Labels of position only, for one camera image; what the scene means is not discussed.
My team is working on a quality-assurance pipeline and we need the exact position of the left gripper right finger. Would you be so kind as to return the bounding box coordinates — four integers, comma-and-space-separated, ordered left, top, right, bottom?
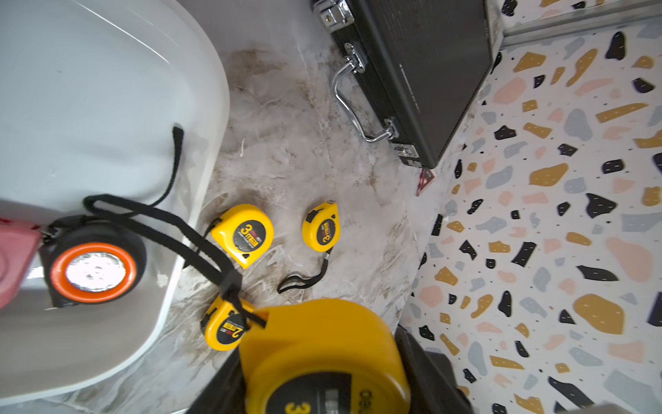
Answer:
395, 326, 473, 414

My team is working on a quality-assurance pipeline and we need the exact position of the black ribbed carrying case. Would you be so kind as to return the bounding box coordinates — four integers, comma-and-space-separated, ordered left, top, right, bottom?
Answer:
310, 0, 494, 169

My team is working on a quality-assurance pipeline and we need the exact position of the white plastic storage box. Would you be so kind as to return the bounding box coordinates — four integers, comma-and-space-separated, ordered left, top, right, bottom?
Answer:
1, 1, 229, 405

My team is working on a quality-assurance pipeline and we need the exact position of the yellow 3.5m tape measure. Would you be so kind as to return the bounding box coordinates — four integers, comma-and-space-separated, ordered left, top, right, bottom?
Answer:
239, 298, 411, 413

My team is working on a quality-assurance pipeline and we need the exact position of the pink tape measure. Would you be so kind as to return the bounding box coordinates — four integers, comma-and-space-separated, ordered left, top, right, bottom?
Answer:
1, 218, 41, 308

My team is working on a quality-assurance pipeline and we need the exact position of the yellow 3m tape measure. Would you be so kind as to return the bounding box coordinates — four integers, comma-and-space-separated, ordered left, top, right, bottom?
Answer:
277, 200, 341, 294
204, 204, 274, 269

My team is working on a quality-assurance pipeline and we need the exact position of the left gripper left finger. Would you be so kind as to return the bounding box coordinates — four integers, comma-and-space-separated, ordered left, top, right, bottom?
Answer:
185, 349, 246, 414

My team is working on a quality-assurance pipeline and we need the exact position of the yellow 2m tape measure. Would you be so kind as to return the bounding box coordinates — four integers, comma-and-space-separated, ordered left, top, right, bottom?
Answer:
200, 295, 248, 352

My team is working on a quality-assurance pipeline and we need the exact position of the orange black tape measure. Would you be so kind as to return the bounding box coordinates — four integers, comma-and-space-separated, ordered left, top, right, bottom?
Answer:
39, 126, 267, 327

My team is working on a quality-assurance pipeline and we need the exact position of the small red triangular card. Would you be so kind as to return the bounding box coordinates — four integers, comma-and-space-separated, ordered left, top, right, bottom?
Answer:
415, 168, 436, 197

